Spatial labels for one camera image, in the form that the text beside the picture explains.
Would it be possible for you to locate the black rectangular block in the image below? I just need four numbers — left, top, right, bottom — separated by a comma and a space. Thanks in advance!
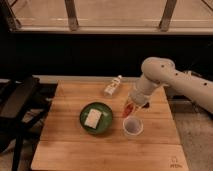
142, 103, 150, 108

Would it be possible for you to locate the white sponge block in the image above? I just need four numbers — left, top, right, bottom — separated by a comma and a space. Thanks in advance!
84, 109, 102, 128

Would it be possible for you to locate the black chair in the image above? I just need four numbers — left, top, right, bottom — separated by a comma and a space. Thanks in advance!
0, 76, 51, 171

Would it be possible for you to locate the green round plate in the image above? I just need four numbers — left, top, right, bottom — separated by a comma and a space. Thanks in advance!
79, 102, 113, 135

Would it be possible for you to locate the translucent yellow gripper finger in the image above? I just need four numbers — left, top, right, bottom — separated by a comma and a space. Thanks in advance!
125, 96, 130, 106
132, 105, 142, 116

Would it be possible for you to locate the orange red pepper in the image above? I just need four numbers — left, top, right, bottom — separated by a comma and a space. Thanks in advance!
122, 103, 134, 118

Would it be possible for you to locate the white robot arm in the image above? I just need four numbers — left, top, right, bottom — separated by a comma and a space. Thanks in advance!
123, 57, 213, 117

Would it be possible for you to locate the clear plastic bottle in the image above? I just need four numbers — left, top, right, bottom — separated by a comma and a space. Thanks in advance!
104, 75, 122, 97

